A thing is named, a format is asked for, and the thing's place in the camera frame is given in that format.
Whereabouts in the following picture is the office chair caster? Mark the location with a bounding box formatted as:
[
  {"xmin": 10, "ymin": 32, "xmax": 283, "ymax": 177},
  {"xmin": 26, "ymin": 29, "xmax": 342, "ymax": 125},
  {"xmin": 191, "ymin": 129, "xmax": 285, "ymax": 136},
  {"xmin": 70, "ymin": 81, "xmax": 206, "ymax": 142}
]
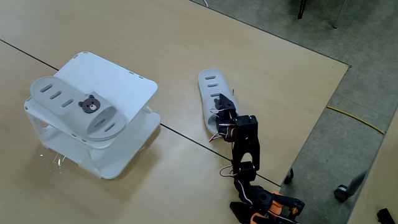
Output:
[{"xmin": 334, "ymin": 169, "xmax": 369, "ymax": 203}]

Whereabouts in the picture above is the metal chair leg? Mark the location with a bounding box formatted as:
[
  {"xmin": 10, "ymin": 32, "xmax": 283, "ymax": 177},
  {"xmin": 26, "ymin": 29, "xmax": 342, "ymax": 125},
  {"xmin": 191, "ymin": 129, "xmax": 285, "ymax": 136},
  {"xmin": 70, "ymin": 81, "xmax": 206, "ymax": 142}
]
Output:
[{"xmin": 331, "ymin": 0, "xmax": 348, "ymax": 29}]

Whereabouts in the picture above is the black table caster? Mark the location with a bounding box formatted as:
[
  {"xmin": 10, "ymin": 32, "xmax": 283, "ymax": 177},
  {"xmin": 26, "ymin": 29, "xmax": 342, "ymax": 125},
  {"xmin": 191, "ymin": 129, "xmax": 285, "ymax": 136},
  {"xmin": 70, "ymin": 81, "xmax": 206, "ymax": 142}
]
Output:
[{"xmin": 283, "ymin": 168, "xmax": 295, "ymax": 185}]

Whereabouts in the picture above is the white bear slipper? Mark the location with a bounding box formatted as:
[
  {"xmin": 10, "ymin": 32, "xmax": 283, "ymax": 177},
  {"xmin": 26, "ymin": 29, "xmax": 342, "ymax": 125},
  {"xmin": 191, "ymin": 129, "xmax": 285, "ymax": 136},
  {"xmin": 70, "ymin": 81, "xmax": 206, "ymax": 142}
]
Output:
[
  {"xmin": 198, "ymin": 68, "xmax": 241, "ymax": 135},
  {"xmin": 30, "ymin": 75, "xmax": 127, "ymax": 142}
]

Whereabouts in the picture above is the white plastic shelf box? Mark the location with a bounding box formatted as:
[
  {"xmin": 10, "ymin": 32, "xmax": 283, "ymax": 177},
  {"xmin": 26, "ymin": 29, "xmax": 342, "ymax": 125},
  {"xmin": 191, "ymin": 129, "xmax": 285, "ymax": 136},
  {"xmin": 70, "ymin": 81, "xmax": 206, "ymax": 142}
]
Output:
[{"xmin": 24, "ymin": 51, "xmax": 162, "ymax": 180}]

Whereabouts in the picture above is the black floor object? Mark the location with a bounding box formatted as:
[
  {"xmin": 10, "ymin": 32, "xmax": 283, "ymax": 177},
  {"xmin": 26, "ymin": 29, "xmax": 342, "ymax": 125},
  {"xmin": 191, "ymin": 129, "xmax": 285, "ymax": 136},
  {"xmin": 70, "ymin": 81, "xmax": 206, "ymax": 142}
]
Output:
[{"xmin": 376, "ymin": 208, "xmax": 396, "ymax": 224}]

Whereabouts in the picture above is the black chair leg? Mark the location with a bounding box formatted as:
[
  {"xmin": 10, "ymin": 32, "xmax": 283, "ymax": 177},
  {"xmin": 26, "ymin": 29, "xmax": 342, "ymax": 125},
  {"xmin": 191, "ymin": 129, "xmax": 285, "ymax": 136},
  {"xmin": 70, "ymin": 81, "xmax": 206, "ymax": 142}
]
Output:
[{"xmin": 297, "ymin": 0, "xmax": 308, "ymax": 20}]

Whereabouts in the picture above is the yellow floor cable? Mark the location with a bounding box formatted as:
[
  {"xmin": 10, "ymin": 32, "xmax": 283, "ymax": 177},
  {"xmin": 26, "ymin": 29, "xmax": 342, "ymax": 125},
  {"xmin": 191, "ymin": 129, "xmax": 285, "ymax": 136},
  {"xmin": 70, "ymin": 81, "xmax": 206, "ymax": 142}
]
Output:
[{"xmin": 326, "ymin": 105, "xmax": 386, "ymax": 135}]

